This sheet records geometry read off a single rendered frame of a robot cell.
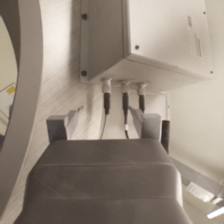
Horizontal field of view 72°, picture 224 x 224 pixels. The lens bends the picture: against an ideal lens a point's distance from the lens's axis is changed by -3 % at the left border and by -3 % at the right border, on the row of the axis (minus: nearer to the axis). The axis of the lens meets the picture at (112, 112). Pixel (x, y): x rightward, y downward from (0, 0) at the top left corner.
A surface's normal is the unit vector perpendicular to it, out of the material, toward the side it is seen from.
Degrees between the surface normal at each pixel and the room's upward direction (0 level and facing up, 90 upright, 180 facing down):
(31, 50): 90
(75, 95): 90
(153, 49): 90
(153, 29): 90
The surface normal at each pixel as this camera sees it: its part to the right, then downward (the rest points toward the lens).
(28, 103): 0.51, -0.11
